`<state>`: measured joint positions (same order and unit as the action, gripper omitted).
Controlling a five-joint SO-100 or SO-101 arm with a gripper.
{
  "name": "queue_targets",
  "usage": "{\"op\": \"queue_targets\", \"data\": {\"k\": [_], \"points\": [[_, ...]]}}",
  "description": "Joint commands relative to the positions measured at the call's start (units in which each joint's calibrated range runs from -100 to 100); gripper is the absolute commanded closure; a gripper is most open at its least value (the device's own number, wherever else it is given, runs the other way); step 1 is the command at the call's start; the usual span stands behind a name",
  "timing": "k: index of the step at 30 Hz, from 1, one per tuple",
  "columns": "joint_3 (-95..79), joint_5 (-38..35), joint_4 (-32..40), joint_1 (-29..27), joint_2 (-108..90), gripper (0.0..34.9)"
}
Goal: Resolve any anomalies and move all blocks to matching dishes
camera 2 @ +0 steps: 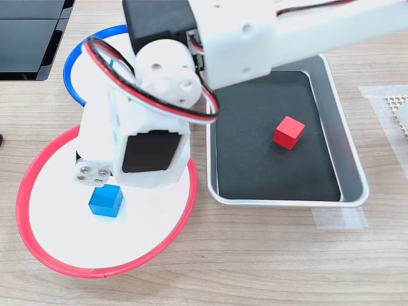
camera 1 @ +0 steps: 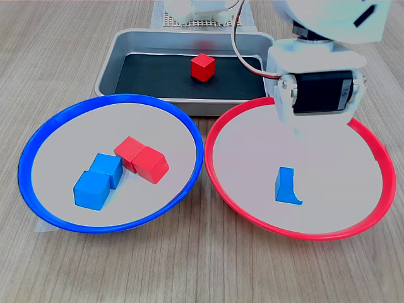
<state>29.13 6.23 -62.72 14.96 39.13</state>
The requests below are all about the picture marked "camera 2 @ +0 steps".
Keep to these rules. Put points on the clear tape strip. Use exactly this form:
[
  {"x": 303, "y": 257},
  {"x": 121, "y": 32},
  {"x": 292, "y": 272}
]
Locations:
[
  {"x": 376, "y": 91},
  {"x": 338, "y": 220},
  {"x": 387, "y": 127}
]

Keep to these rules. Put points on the black tray mat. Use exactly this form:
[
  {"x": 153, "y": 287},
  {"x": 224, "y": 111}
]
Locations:
[{"x": 255, "y": 165}]

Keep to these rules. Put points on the white plate red rim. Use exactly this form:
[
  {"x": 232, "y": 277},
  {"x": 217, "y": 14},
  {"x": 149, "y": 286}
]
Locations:
[{"x": 95, "y": 242}]

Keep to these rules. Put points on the steel tray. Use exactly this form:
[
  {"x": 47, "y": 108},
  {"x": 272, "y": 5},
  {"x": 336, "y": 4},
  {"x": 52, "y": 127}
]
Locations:
[{"x": 347, "y": 153}]

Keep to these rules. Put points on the pale perforated base plate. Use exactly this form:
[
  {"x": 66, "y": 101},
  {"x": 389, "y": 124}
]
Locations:
[{"x": 395, "y": 102}]

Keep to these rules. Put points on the black glossy panel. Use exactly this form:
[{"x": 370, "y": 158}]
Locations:
[
  {"x": 28, "y": 8},
  {"x": 22, "y": 48}
]

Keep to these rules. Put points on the blue cube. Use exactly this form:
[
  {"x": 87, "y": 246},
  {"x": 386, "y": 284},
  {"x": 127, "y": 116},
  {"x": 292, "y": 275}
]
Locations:
[{"x": 105, "y": 204}]

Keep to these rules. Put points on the white plate blue rim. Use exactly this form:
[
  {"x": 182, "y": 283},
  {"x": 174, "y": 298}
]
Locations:
[{"x": 79, "y": 79}]

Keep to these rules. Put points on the red cube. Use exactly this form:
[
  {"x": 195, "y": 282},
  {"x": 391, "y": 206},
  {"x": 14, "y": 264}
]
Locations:
[{"x": 288, "y": 134}]

